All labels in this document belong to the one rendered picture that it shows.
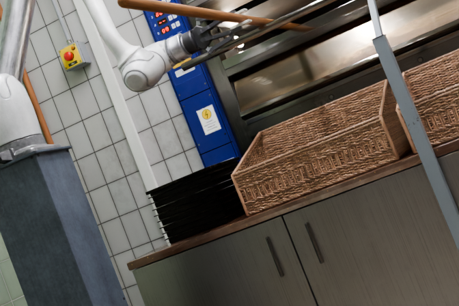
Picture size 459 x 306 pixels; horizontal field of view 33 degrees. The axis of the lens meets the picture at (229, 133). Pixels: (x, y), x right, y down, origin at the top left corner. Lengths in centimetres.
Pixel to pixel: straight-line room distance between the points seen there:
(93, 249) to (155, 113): 105
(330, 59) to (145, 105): 82
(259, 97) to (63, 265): 118
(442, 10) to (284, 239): 104
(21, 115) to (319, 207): 97
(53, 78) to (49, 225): 134
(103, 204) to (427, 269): 154
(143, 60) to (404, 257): 102
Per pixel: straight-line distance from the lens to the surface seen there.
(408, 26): 298
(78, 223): 235
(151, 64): 247
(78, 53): 337
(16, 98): 239
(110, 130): 339
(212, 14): 228
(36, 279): 235
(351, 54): 300
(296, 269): 258
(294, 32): 307
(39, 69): 356
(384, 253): 250
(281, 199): 259
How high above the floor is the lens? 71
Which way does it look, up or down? 3 degrees up
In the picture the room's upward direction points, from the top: 22 degrees counter-clockwise
